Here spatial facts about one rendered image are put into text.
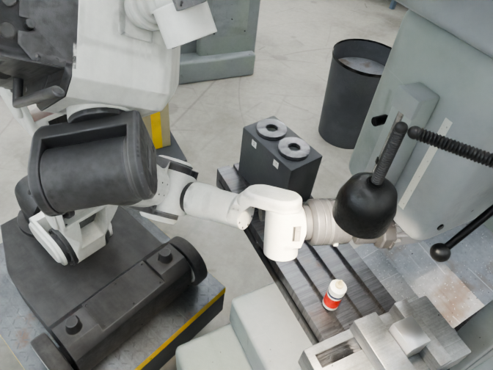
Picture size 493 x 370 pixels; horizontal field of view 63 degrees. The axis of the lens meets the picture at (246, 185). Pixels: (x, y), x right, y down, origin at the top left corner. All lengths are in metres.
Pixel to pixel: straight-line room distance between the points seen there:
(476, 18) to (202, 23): 0.29
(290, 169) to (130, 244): 0.73
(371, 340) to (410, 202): 0.37
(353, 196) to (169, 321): 1.18
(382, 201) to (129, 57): 0.37
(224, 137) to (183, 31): 2.40
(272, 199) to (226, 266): 1.48
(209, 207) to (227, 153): 1.98
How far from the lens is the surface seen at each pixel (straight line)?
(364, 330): 0.94
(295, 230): 0.72
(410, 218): 0.68
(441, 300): 1.23
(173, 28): 0.50
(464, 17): 0.52
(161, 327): 1.56
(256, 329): 1.10
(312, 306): 1.06
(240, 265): 2.17
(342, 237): 0.75
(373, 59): 3.08
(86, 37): 0.56
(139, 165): 0.53
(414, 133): 0.43
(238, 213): 0.75
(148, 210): 0.79
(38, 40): 0.54
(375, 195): 0.48
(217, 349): 1.20
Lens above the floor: 1.81
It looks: 45 degrees down
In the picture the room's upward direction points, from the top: 8 degrees clockwise
